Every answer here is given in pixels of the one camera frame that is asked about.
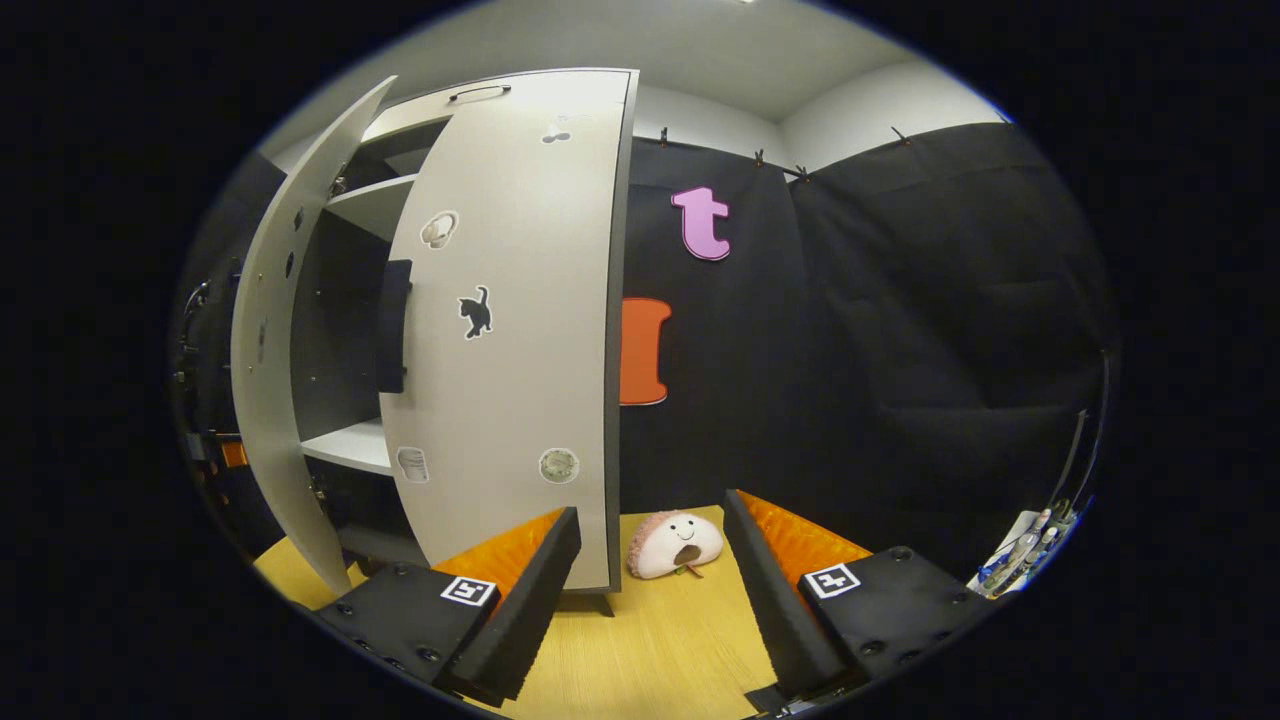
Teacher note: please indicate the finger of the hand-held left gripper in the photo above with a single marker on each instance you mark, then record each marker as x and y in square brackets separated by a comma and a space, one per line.
[234, 455]

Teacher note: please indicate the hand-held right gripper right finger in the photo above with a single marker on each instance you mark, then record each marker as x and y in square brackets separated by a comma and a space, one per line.
[775, 610]

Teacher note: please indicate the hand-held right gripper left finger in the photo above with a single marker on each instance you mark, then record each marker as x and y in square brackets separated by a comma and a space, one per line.
[530, 610]

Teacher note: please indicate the white cabinet door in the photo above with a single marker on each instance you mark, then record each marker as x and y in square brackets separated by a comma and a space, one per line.
[520, 400]
[265, 420]

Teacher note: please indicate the white cabinet body with shelves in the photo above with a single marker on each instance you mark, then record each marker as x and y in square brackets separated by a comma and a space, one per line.
[340, 445]

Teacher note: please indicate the pink smiling plush toy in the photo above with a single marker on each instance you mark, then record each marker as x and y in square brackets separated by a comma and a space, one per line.
[660, 545]

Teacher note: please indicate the black backdrop cloth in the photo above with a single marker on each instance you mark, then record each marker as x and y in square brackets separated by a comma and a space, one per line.
[900, 350]

